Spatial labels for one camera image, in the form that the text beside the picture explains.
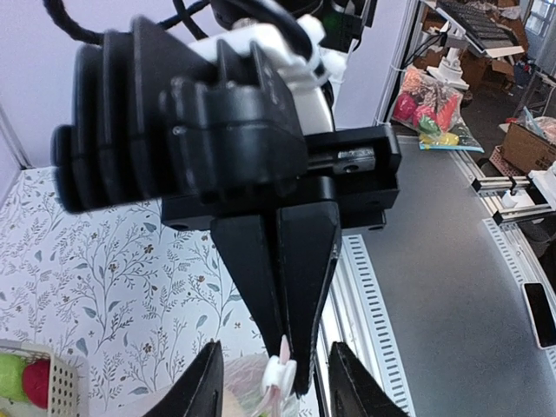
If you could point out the dark red toy fruit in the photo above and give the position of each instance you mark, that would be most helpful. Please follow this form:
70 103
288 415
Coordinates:
36 383

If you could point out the pink zip top bag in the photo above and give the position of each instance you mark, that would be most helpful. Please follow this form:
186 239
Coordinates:
260 385

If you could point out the beige plastic basket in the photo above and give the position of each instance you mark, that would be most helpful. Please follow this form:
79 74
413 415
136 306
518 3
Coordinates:
68 384

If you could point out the green toy pepper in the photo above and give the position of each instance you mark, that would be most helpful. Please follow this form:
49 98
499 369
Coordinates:
12 367

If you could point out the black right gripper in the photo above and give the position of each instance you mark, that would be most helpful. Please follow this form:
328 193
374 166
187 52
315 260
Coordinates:
357 168

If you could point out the floral table mat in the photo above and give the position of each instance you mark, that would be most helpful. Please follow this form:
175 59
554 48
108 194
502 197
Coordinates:
137 300

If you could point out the bag of toy food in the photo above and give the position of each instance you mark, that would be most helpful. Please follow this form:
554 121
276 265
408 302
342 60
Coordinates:
431 109

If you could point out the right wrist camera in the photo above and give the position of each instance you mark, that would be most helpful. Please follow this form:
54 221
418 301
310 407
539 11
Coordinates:
154 117

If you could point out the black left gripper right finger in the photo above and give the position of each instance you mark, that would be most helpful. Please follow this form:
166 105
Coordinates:
353 390

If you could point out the aluminium front rail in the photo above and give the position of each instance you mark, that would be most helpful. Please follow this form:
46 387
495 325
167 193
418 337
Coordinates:
355 313

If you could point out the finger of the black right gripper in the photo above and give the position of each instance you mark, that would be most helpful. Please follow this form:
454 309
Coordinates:
243 246

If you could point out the cardboard box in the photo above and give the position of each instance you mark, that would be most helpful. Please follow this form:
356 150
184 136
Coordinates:
527 151

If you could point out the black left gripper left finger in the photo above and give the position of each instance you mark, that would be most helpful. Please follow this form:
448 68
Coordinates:
199 391

